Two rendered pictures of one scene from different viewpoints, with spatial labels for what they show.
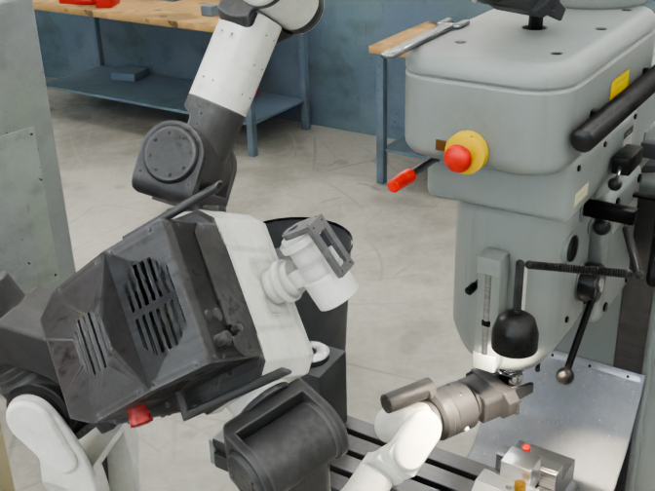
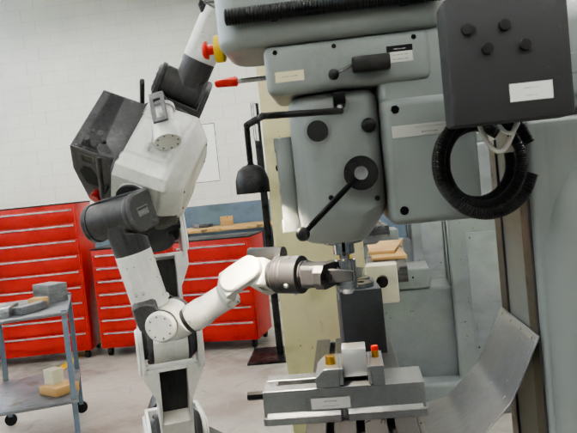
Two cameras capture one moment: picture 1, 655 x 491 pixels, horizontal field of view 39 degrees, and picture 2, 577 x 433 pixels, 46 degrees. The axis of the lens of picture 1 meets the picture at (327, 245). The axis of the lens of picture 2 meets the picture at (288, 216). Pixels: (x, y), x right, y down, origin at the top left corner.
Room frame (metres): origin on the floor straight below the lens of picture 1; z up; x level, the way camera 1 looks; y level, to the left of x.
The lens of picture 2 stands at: (0.59, -1.60, 1.46)
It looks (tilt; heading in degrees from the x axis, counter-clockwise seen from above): 3 degrees down; 61
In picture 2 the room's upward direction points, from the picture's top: 6 degrees counter-clockwise
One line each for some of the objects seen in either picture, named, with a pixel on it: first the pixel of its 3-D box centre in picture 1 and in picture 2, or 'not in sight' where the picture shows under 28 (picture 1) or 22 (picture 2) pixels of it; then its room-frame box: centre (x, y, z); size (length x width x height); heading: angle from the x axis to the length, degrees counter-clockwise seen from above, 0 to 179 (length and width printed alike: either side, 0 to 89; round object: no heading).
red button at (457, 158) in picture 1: (459, 157); (209, 50); (1.22, -0.19, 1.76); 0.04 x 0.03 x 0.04; 56
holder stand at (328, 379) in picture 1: (290, 384); (359, 313); (1.74, 0.09, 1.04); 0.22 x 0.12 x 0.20; 60
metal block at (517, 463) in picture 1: (520, 471); (354, 358); (1.41, -0.35, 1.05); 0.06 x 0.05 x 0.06; 55
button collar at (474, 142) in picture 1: (466, 152); (219, 48); (1.24, -0.20, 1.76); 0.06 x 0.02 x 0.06; 56
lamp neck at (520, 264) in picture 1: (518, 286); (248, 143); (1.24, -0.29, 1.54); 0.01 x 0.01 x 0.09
